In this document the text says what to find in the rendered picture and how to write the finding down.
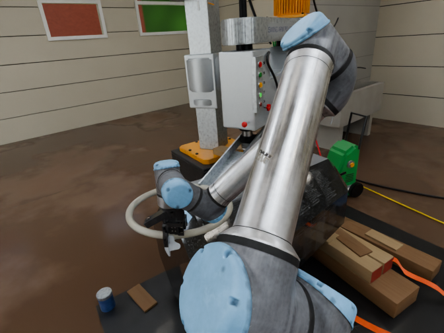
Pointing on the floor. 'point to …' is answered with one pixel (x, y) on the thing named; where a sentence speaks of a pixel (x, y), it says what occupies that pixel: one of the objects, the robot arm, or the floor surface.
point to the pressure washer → (348, 159)
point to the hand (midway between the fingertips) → (169, 248)
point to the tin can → (106, 299)
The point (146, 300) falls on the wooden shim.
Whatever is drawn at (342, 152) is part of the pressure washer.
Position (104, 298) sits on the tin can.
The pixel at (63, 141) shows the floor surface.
